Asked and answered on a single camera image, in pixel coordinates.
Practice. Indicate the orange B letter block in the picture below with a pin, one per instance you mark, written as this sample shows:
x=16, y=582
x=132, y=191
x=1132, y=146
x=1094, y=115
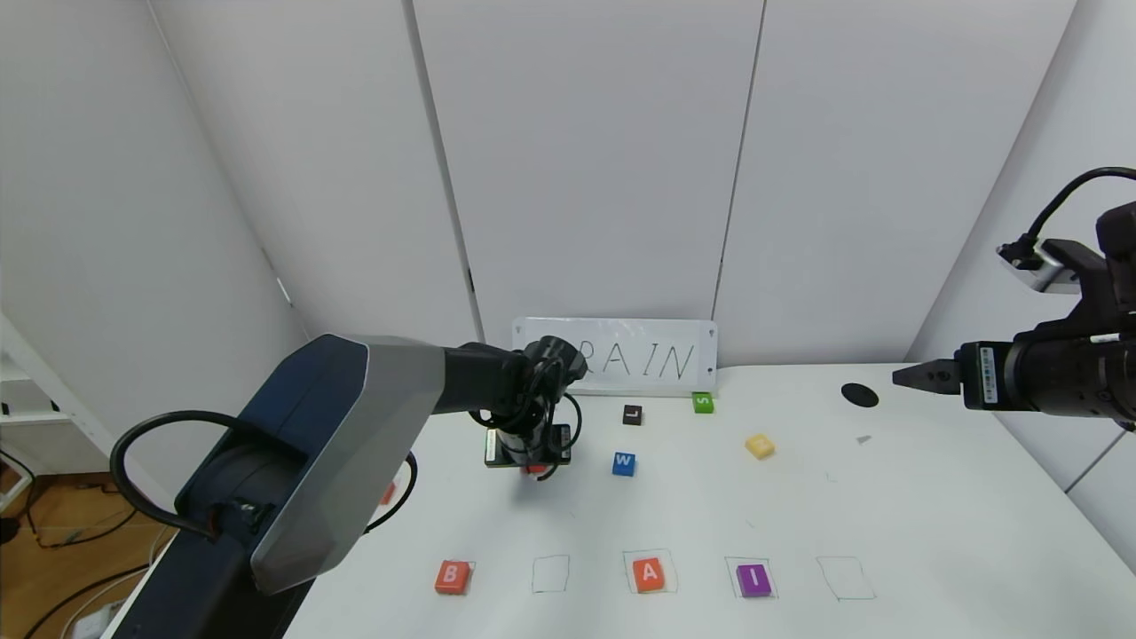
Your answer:
x=452, y=577

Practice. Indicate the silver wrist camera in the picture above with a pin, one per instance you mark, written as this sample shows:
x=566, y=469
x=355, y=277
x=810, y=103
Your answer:
x=1052, y=273
x=492, y=448

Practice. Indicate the blue W letter block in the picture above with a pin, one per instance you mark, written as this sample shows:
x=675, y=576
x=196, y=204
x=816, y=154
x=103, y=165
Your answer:
x=624, y=463

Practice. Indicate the orange R letter block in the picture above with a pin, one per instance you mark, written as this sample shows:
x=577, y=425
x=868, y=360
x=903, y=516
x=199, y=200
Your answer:
x=536, y=469

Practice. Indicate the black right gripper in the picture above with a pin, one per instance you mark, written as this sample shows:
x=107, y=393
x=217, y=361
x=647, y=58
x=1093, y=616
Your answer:
x=983, y=374

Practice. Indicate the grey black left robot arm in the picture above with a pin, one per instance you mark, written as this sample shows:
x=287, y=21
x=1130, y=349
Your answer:
x=355, y=426

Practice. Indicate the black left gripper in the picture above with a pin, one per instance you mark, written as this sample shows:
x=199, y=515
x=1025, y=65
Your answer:
x=525, y=453

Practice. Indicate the black round table grommet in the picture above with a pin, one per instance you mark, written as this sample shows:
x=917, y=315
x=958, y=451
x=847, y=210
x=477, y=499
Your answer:
x=859, y=395

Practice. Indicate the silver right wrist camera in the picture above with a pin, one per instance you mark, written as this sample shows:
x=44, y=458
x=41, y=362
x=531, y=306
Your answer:
x=1052, y=273

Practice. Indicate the black L letter block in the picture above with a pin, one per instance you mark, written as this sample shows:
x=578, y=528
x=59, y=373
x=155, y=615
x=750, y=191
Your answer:
x=632, y=414

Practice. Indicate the purple I letter block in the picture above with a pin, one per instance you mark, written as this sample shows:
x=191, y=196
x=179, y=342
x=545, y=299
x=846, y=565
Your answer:
x=753, y=579

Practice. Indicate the yellow letter block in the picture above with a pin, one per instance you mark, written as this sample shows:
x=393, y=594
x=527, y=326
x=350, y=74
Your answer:
x=760, y=445

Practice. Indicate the white shelf frame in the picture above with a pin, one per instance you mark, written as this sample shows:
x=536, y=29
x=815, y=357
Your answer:
x=35, y=364

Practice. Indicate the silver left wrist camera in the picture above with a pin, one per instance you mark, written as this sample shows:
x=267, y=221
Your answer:
x=492, y=448

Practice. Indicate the green S letter block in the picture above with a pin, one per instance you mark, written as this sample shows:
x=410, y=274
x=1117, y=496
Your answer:
x=703, y=402

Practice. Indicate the white power strip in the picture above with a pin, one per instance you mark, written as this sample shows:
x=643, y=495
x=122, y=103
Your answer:
x=93, y=626

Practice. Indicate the white BRAIN sign board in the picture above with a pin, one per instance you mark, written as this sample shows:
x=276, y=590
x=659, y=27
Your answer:
x=648, y=358

